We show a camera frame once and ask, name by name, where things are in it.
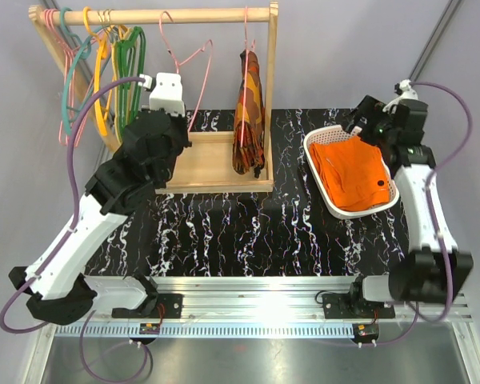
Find white perforated plastic basket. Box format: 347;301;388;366
303;125;399;219

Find camouflage patterned trousers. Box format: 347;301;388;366
232;50;265;178

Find orange trousers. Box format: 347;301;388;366
310;136;391;212

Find green plastic hanger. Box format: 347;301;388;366
114;26;146;143

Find pink wire hanger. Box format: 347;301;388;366
158;10;214;132
240;6;255;146

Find wooden clothes rack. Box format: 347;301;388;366
50;1;278;194

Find aluminium mounting rail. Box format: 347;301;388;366
19;159;480;384

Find teal plastic hanger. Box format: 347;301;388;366
59;7;96;137

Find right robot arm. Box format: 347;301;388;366
341;95;474;321

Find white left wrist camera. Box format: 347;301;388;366
138;72;186;117

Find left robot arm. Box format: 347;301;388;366
9;110;191;326

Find pink empty hanger left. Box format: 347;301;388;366
42;9;102;146

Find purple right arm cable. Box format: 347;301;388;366
407;82;474;349

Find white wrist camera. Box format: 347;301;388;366
382;79;418;114
138;72;186;117

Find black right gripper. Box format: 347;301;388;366
338;97;398;151

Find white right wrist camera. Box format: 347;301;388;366
382;79;418;114

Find yellow plastic hanger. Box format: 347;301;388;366
82;6;130;143

